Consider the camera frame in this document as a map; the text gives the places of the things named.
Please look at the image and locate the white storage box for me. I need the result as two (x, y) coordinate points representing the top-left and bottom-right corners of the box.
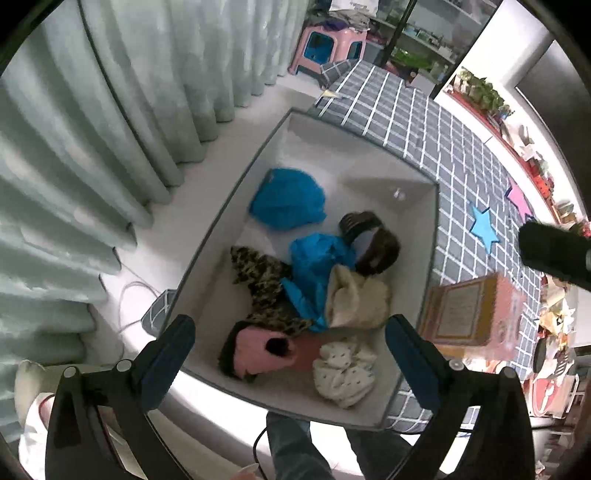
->
(159, 107), (440, 432)

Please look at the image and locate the pink garment with black trim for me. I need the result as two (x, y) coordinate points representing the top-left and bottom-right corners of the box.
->
(218, 322), (325, 383)

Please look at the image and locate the leopard print cloth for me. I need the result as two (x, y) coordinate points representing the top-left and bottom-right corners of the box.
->
(230, 246), (315, 339)

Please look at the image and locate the blue paper star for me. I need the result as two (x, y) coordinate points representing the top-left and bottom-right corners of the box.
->
(468, 202), (502, 256)

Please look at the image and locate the white pillow with red print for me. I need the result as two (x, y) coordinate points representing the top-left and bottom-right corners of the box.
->
(13, 359), (62, 464)

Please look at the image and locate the grey checked blanket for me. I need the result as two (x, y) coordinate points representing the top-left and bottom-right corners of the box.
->
(315, 59), (555, 432)

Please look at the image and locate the red and white toy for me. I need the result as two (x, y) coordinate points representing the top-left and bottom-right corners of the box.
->
(530, 357), (581, 417)

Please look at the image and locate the black cable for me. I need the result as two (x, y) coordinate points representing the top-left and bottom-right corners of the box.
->
(250, 425), (279, 480)

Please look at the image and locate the orange cardboard box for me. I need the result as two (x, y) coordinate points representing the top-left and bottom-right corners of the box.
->
(417, 271), (528, 361)

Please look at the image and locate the blue cloth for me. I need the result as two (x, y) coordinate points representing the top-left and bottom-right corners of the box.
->
(248, 167), (327, 230)
(283, 232), (357, 334)

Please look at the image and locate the red shelf with plants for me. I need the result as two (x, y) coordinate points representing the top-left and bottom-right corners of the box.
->
(443, 65), (591, 241)

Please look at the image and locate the pink plastic stool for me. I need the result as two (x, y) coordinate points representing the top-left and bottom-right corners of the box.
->
(287, 24), (371, 80)

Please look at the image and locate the pink paper star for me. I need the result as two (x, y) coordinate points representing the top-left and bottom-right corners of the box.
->
(505, 176), (535, 219)

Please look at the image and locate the beige fuzzy cloth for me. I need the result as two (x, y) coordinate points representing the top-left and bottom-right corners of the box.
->
(324, 264), (394, 329)

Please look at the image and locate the person's jeans leg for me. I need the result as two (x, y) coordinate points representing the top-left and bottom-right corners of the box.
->
(264, 411), (335, 480)
(345, 425), (417, 480)

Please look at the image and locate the storage shelf with goods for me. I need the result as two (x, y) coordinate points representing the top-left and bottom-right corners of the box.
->
(330, 0), (502, 89)

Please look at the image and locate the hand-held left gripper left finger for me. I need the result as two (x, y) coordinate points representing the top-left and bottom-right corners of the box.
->
(45, 315), (197, 480)

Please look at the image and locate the cream dotted cloth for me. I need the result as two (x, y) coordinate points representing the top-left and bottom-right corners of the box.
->
(312, 338), (378, 410)

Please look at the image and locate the pale green curtain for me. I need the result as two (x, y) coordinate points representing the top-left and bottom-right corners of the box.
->
(0, 0), (335, 381)

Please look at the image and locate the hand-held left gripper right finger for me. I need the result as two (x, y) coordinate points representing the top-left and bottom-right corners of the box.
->
(385, 315), (537, 480)

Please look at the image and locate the brown hair band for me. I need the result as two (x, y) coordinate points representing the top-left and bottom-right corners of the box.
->
(338, 210), (401, 276)

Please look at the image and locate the white cable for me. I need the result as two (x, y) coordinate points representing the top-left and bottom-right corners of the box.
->
(117, 281), (163, 334)

